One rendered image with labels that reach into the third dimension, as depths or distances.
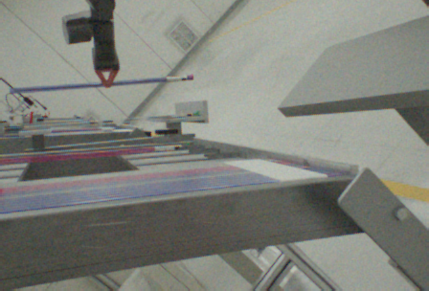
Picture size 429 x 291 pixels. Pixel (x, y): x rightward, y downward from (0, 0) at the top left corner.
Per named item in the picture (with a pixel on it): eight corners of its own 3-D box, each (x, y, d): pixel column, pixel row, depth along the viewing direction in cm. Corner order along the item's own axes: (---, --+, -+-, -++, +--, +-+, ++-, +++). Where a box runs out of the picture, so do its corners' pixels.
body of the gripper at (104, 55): (95, 71, 127) (92, 46, 122) (92, 53, 134) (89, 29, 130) (120, 70, 128) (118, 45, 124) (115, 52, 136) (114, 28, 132)
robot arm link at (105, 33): (117, 19, 123) (108, 11, 126) (90, 23, 120) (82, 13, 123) (118, 43, 127) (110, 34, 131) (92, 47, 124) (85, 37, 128)
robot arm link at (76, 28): (112, -2, 118) (101, -12, 124) (65, 3, 113) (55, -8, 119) (117, 44, 124) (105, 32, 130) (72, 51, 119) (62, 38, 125)
